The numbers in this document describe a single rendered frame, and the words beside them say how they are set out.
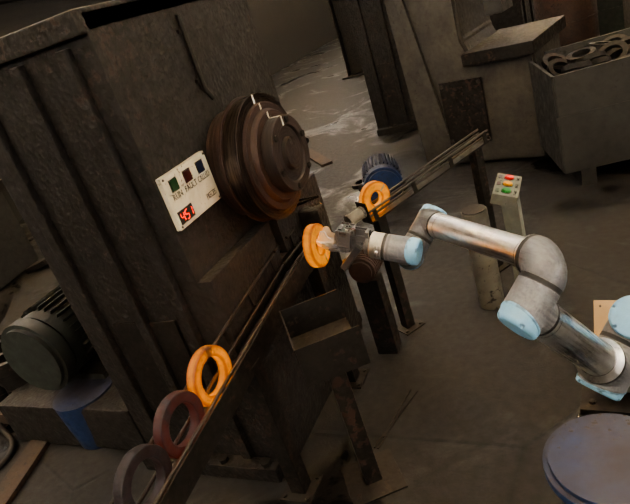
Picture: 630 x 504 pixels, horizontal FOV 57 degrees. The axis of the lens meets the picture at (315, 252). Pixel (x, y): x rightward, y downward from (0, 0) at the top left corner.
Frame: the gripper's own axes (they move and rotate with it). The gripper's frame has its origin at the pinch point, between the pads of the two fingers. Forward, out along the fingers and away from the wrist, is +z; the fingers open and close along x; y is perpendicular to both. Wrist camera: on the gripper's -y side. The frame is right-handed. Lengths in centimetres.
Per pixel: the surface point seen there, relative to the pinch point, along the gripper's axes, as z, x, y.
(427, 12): 23, -290, 35
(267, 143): 19.9, -7.7, 30.8
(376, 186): -3, -68, -7
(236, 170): 27.0, 3.0, 24.1
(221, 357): 14, 47, -19
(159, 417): 16, 76, -17
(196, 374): 15, 59, -16
